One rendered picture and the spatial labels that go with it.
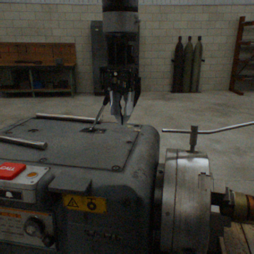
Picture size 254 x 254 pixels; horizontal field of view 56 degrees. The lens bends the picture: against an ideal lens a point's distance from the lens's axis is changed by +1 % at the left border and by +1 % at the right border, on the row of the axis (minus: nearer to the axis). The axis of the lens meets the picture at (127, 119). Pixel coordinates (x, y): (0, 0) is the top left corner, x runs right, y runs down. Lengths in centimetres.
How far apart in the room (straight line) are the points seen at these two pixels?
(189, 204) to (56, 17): 697
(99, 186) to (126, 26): 36
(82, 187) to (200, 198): 31
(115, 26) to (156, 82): 696
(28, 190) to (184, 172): 40
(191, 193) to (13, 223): 49
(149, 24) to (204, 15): 158
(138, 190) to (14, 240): 40
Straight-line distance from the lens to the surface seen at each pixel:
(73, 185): 58
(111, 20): 52
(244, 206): 82
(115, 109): 58
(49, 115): 103
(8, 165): 69
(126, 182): 58
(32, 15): 753
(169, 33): 741
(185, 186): 68
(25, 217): 74
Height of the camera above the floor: 157
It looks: 19 degrees down
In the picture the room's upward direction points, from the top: straight up
